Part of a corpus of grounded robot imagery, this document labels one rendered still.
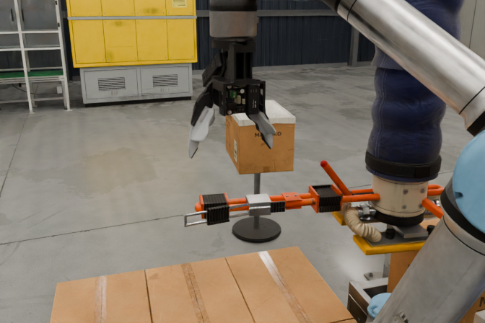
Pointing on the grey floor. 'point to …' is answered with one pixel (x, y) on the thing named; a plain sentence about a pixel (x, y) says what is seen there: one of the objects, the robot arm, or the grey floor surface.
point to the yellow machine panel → (131, 29)
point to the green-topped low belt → (14, 79)
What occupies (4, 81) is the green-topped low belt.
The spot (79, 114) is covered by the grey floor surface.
